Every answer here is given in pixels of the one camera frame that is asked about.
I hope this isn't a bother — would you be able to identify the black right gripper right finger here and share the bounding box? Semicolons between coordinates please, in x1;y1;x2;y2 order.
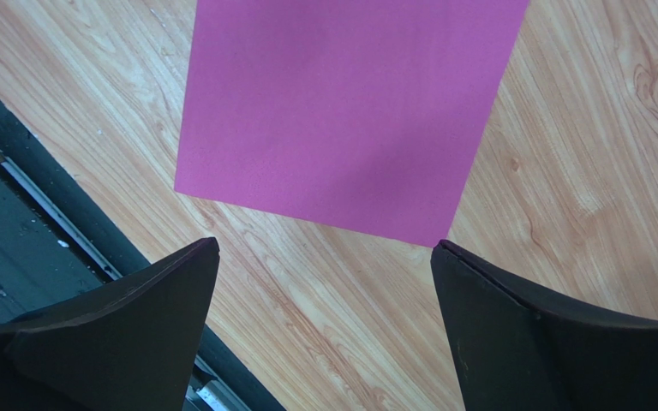
430;240;658;410

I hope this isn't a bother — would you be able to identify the black table edge rail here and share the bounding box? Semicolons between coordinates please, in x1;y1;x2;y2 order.
0;102;279;410

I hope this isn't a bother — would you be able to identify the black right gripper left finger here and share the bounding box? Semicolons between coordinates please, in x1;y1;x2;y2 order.
0;237;219;410

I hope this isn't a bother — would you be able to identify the magenta paper napkin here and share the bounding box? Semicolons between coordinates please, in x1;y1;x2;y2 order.
175;0;528;247

